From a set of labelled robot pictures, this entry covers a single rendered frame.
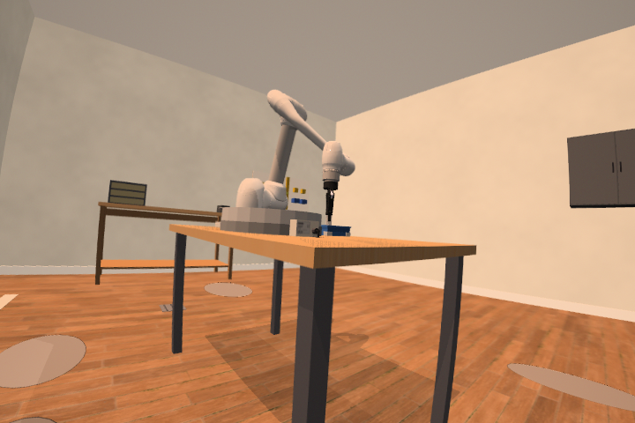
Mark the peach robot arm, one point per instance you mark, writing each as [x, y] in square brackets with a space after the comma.
[253, 193]

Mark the blue shallow tray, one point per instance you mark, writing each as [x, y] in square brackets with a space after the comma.
[336, 230]

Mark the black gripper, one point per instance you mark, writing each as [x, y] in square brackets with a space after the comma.
[330, 186]

